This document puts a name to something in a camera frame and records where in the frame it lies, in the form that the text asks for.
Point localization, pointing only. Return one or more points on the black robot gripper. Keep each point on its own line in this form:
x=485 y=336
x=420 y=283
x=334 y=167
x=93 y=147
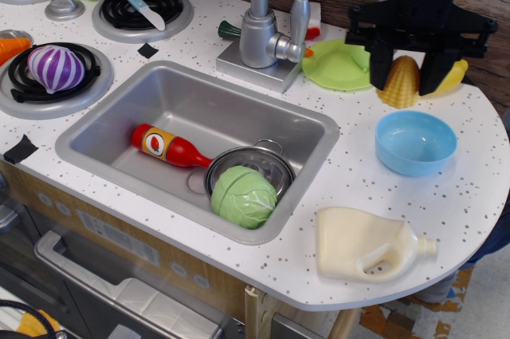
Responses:
x=428 y=26

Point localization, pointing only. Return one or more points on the yellow toy corn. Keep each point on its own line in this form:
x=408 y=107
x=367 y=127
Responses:
x=402 y=84

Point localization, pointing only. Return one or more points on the light blue plastic bowl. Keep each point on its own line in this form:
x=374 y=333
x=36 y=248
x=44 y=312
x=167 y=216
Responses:
x=414 y=143

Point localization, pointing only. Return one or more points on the yellow toy banana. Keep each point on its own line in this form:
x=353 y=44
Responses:
x=453 y=78

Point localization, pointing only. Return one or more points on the green toy pear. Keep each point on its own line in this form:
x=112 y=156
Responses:
x=361 y=57

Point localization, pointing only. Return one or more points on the green plastic plate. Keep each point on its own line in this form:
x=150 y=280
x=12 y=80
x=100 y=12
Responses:
x=331 y=67

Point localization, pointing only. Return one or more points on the white red toy piece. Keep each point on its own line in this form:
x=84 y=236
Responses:
x=314 y=25

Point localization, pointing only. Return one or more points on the silver toy faucet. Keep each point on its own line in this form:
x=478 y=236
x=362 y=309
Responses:
x=262 y=55

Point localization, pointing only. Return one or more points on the small metal pot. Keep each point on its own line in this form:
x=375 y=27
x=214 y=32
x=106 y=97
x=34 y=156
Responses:
x=265 y=156

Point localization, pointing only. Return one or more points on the cream toy detergent jug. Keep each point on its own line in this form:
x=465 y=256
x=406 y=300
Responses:
x=356 y=245

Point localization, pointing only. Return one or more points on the dark green toy stem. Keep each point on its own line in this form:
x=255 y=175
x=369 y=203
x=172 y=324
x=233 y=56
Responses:
x=228 y=31

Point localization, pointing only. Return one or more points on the green toy cabbage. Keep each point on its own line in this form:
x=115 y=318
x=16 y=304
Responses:
x=244 y=197

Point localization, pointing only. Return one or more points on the red toy ketchup bottle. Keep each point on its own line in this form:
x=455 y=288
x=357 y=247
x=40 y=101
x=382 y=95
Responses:
x=168 y=147

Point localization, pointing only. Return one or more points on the black tape square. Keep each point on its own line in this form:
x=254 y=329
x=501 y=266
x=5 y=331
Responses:
x=147 y=51

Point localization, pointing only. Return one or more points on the back right stove burner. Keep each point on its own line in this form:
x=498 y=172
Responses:
x=118 y=21

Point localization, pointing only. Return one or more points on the grey toy sink basin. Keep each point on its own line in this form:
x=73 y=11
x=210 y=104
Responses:
x=215 y=116

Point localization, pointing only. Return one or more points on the grey stove knob front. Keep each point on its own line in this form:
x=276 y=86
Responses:
x=64 y=10

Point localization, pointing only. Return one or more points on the purple striped toy onion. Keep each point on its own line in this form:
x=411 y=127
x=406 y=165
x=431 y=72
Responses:
x=56 y=68

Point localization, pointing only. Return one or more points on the front left stove burner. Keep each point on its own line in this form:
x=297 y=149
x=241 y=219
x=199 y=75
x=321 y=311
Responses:
x=24 y=97

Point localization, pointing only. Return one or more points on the black tape strip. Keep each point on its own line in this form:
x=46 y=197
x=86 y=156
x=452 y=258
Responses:
x=19 y=152

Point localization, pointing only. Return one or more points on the orange toy carrot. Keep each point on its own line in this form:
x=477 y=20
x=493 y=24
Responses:
x=11 y=47

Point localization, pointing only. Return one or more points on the grey knob at left edge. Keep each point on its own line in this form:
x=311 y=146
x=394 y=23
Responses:
x=11 y=34

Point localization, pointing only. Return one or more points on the yellow toy on floor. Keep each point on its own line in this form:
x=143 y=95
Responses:
x=32 y=327

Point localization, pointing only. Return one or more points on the blue handled toy knife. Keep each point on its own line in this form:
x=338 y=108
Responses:
x=154 y=18

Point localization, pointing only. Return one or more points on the grey oven door handle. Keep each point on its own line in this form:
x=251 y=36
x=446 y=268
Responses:
x=128 y=308

